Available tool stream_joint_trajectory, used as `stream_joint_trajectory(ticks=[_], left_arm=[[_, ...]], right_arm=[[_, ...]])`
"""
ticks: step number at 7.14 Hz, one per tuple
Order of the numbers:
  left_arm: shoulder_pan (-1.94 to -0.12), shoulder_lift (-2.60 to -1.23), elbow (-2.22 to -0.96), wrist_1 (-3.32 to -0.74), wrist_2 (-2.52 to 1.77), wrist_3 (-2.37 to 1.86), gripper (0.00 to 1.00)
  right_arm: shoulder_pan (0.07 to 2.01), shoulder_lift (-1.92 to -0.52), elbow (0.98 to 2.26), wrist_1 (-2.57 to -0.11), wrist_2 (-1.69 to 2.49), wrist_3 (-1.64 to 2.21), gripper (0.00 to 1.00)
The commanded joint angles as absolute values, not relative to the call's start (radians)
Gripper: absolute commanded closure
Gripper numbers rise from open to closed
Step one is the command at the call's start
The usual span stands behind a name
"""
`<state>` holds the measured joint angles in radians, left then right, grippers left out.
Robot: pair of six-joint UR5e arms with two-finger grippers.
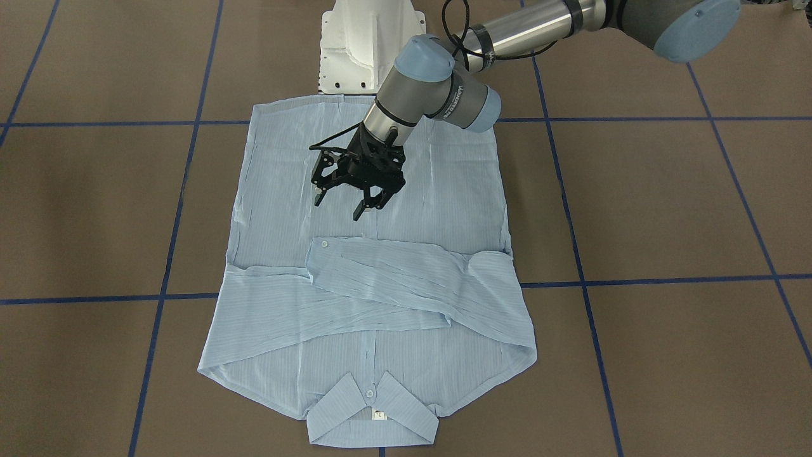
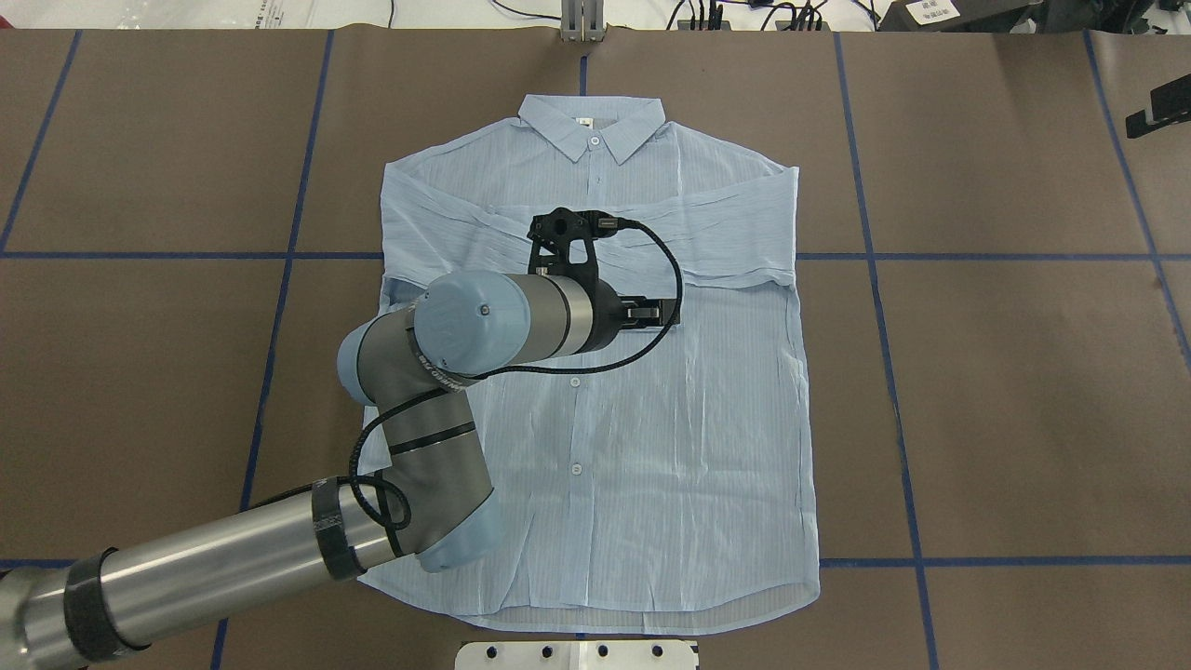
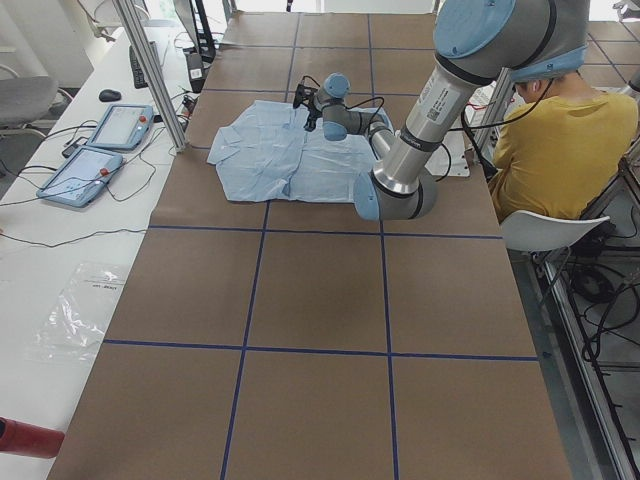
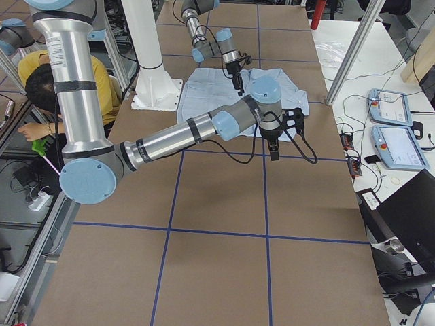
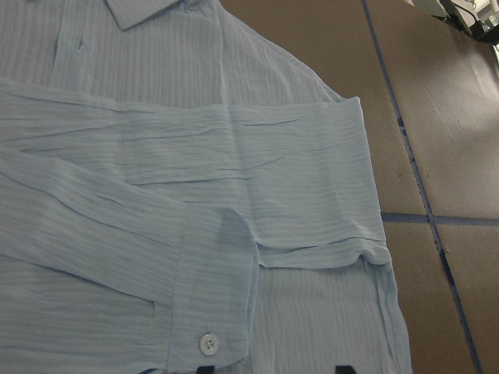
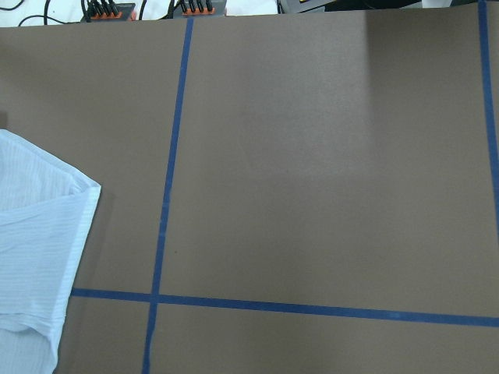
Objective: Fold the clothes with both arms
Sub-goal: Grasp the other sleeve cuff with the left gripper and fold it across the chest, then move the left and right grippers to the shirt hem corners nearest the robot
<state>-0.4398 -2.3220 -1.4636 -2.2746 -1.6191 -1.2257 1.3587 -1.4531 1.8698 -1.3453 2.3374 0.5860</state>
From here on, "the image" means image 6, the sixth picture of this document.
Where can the lower orange black usb hub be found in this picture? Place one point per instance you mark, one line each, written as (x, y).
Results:
(196, 8)

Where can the upper orange black usb hub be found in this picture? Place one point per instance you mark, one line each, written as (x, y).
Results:
(107, 11)

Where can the light blue button-up shirt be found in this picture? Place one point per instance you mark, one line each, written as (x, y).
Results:
(47, 208)

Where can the orange black usb hub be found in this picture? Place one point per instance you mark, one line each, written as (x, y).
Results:
(196, 8)
(107, 11)

